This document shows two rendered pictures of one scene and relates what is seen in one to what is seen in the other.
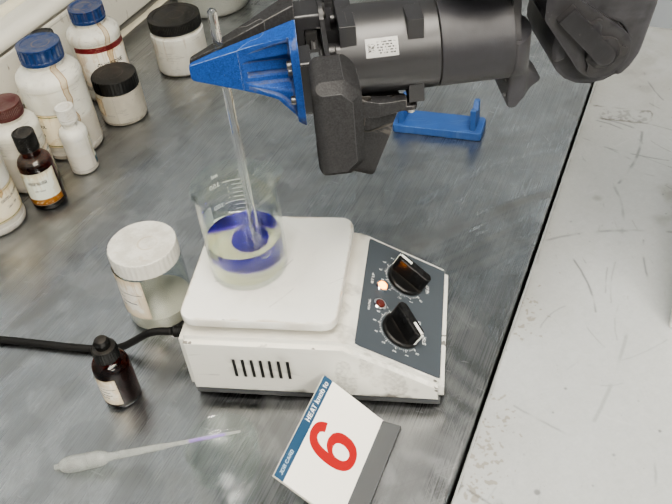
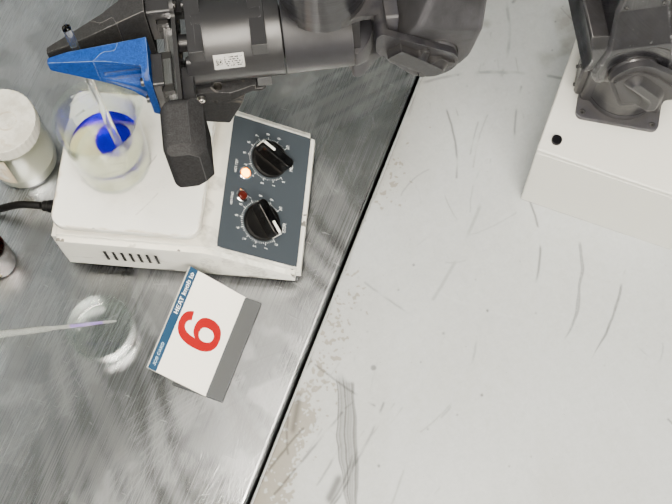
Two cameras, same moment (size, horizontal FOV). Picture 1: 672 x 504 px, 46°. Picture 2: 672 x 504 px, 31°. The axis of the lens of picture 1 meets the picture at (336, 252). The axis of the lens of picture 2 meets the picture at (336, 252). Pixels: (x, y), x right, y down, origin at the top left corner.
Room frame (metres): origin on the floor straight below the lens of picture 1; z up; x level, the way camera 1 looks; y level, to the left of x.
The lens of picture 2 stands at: (0.05, -0.08, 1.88)
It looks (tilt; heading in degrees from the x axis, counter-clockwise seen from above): 71 degrees down; 357
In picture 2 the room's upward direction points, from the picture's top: 3 degrees counter-clockwise
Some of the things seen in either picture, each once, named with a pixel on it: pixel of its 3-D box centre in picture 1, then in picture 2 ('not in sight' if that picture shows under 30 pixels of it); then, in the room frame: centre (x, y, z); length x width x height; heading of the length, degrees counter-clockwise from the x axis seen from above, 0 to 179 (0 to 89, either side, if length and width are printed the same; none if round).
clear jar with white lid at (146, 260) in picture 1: (152, 276); (13, 140); (0.51, 0.16, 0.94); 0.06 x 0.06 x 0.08
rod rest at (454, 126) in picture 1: (438, 114); not in sight; (0.75, -0.13, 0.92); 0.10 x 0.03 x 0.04; 68
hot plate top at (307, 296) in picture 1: (271, 268); (135, 163); (0.46, 0.05, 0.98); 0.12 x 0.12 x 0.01; 78
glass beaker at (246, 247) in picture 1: (246, 226); (108, 139); (0.46, 0.07, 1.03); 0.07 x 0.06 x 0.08; 110
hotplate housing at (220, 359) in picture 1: (309, 308); (175, 186); (0.45, 0.03, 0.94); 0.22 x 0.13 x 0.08; 78
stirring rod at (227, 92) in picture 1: (238, 144); (97, 96); (0.46, 0.06, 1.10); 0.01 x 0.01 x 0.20
